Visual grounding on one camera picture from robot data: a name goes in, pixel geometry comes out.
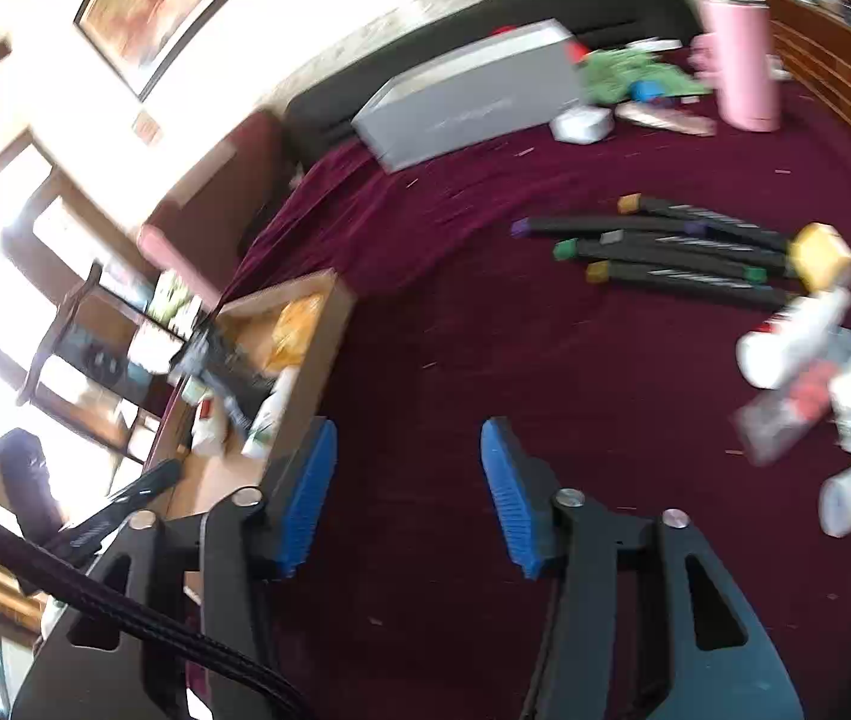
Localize white cream tube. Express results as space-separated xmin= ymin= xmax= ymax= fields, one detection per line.
xmin=615 ymin=101 xmax=717 ymax=137

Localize pink insulated bottle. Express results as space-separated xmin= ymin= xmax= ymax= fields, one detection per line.
xmin=691 ymin=0 xmax=782 ymax=132

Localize long grey cardboard box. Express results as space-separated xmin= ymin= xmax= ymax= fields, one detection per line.
xmin=351 ymin=19 xmax=587 ymax=173

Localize purple cap black marker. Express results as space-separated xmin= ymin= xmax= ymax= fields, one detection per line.
xmin=510 ymin=216 xmax=707 ymax=239

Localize olive cap black marker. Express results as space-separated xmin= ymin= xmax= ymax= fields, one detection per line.
xmin=585 ymin=261 xmax=797 ymax=310

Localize grey cap black marker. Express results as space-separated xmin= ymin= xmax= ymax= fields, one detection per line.
xmin=600 ymin=231 xmax=793 ymax=271

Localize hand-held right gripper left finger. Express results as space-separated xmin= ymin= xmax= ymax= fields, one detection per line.
xmin=13 ymin=418 xmax=338 ymax=720

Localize pink brown chair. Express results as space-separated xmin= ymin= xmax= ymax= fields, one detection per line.
xmin=136 ymin=111 xmax=291 ymax=301

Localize green cloth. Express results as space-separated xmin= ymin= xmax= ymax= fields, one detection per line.
xmin=582 ymin=45 xmax=711 ymax=106

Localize dark object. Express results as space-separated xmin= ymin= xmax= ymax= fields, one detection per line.
xmin=170 ymin=326 xmax=276 ymax=428

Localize black shelf rack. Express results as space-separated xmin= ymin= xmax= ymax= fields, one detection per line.
xmin=16 ymin=262 xmax=202 ymax=466

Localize white bottle red label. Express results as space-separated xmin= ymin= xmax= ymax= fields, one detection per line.
xmin=736 ymin=289 xmax=851 ymax=389

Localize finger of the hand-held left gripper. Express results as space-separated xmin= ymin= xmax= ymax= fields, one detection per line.
xmin=58 ymin=459 xmax=182 ymax=552
xmin=0 ymin=427 xmax=62 ymax=541

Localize black sofa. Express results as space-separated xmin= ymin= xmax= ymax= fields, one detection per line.
xmin=282 ymin=0 xmax=703 ymax=166

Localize small white bottle red cap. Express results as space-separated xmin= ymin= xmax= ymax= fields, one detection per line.
xmin=191 ymin=397 xmax=231 ymax=457

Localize yellow cap black marker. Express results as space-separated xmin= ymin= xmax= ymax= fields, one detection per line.
xmin=618 ymin=195 xmax=793 ymax=252

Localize yellow packet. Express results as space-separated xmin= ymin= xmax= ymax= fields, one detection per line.
xmin=267 ymin=292 xmax=325 ymax=372

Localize pale yellow round jar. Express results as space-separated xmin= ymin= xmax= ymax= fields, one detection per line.
xmin=789 ymin=223 xmax=851 ymax=293

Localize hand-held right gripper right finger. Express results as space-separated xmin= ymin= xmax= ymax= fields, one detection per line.
xmin=480 ymin=417 xmax=805 ymax=720

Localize white plug charger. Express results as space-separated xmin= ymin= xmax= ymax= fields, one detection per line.
xmin=551 ymin=105 xmax=614 ymax=143

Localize white bottle green label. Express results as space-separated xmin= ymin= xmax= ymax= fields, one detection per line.
xmin=241 ymin=367 xmax=299 ymax=458

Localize green cap black marker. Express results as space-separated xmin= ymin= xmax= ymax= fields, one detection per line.
xmin=552 ymin=238 xmax=767 ymax=282

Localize wooden brick pattern cabinet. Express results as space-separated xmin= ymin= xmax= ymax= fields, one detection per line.
xmin=702 ymin=0 xmax=851 ymax=196

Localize black braided cable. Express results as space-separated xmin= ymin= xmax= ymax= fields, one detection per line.
xmin=0 ymin=487 xmax=317 ymax=720

